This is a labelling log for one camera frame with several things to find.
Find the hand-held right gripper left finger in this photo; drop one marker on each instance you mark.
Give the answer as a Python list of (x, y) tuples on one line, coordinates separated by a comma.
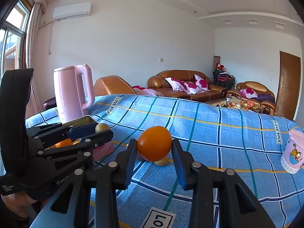
[(130, 168)]

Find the cluttered coffee table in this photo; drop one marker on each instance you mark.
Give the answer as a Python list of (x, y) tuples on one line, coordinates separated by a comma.
[(220, 102)]

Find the blue checkered tablecloth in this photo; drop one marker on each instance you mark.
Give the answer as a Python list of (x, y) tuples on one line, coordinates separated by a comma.
[(213, 135)]

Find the tall patterned floor vase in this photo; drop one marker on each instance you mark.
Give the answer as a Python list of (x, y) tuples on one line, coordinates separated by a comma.
[(217, 61)]

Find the stack of dark chairs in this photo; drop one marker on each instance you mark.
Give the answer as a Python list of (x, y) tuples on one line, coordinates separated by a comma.
[(223, 79)]

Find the large orange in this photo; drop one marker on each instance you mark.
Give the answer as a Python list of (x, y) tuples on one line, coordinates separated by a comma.
[(154, 143)]

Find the white pink floral pillow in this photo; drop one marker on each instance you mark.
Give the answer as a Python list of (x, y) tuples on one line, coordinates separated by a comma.
[(249, 92), (175, 84), (193, 87), (203, 82)]

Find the purple blanket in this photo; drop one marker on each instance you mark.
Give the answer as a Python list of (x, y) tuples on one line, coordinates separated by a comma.
[(265, 97)]

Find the brown leather sofa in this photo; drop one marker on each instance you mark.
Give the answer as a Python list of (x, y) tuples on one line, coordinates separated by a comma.
[(178, 74)]

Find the brown leather armchair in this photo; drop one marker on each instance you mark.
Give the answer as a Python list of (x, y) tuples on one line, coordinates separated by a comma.
[(254, 84)]

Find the brown wooden door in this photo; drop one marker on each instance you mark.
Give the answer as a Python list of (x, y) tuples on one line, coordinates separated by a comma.
[(287, 83)]

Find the white air conditioner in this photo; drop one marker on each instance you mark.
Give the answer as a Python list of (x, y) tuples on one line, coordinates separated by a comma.
[(72, 10)]

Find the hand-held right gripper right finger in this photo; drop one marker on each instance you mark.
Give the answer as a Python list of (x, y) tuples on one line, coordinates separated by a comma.
[(181, 168)]

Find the glass window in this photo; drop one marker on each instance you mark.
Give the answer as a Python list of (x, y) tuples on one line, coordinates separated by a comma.
[(11, 42)]

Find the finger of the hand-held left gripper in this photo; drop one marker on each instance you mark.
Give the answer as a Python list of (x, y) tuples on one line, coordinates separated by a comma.
[(82, 129), (99, 139)]

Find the pink metal tray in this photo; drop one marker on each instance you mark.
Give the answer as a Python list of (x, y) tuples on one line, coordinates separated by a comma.
[(104, 150)]

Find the light pink curtain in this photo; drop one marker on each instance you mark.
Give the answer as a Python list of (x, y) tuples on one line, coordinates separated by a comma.
[(32, 40)]

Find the person's left forearm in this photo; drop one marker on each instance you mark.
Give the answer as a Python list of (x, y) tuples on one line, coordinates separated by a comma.
[(16, 201)]

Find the pink cartoon cup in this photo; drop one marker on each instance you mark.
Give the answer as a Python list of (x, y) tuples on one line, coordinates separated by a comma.
[(292, 156)]

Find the brown cushioned stool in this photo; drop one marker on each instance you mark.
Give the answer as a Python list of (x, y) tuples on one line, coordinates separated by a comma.
[(50, 104)]

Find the pink electric kettle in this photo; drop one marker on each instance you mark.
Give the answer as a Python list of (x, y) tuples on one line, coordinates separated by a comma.
[(68, 95)]

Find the pink cloth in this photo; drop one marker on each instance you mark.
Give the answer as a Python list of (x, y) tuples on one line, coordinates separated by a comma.
[(147, 90)]

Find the yellowish round fruit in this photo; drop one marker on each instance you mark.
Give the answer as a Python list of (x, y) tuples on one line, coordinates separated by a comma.
[(102, 127), (163, 162)]

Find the brown leather recliner chair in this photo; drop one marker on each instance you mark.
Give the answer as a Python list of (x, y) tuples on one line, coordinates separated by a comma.
[(111, 85)]

